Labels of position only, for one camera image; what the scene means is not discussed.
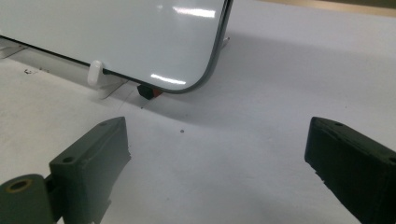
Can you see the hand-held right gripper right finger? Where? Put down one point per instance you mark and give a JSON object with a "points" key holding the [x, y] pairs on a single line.
{"points": [[351, 161]]}

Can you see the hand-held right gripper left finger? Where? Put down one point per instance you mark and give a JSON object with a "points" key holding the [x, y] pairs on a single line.
{"points": [[90, 161]]}

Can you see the white marker cap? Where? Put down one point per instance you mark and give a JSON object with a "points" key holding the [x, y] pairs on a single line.
{"points": [[95, 73]]}

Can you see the black and orange marker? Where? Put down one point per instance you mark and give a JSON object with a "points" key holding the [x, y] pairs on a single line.
{"points": [[146, 91]]}

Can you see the white whiteboard with grey frame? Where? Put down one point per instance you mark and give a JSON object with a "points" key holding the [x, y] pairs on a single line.
{"points": [[130, 37]]}

